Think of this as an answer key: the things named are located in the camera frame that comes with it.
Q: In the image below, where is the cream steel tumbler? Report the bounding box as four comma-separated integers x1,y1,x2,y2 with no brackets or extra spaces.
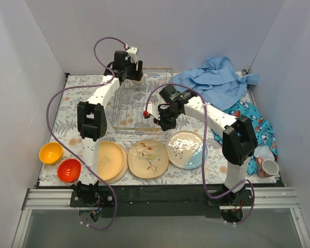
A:
132,73,145,85

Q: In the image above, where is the wire dish rack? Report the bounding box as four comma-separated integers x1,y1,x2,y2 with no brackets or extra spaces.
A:
112,67,177,137

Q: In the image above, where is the pink mug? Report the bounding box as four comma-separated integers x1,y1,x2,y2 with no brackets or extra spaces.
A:
256,157,280,178

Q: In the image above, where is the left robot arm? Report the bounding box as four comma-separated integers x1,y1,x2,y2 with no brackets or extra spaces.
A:
73,46,144,207

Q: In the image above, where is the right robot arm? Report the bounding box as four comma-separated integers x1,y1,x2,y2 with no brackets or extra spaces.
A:
144,84,258,206

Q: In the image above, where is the floral table mat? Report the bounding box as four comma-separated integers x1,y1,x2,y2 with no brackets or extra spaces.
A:
38,72,282,187

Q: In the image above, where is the cream and blue plate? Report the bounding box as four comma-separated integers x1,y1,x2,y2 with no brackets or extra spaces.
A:
165,131,203,169

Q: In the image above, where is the bird pattern plate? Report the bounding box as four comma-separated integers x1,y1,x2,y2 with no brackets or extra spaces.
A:
128,139,169,179

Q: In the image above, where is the light blue shirt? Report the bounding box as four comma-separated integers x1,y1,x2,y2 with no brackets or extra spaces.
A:
173,57,260,111

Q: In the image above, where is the upper orange plate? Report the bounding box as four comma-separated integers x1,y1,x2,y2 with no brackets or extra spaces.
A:
96,141,125,181

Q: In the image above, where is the lower tan plate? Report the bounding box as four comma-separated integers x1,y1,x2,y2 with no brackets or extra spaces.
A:
98,143,129,184

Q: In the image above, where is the shark print cloth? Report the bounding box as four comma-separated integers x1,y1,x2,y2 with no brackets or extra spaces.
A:
224,101,278,175

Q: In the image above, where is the red bowl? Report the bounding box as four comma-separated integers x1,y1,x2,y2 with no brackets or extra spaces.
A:
57,158,81,182

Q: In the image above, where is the yellow bowl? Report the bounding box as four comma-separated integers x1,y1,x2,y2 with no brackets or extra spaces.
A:
39,142,63,164

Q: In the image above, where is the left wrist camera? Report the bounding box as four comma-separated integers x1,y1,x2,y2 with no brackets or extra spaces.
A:
124,44,138,63

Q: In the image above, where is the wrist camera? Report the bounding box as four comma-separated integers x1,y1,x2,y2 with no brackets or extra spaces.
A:
124,44,138,63
143,103,160,120

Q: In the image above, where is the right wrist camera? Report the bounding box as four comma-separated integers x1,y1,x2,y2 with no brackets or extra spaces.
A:
143,103,160,120

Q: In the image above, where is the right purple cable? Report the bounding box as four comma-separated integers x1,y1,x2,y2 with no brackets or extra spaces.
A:
145,83,255,224

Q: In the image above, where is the purple cable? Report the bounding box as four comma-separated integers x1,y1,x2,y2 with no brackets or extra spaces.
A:
46,37,130,231
145,83,255,224

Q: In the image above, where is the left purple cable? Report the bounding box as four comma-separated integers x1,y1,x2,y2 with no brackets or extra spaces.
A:
46,37,130,231

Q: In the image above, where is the aluminium frame rail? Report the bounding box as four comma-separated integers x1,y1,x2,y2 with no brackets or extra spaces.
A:
23,187,300,209

